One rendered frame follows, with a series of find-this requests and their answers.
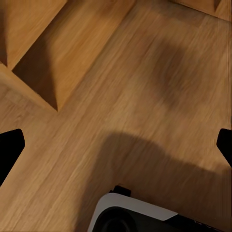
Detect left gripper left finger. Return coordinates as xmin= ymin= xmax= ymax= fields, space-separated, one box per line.
xmin=0 ymin=129 xmax=25 ymax=187

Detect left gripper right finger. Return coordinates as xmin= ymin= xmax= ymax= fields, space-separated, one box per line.
xmin=217 ymin=128 xmax=232 ymax=167

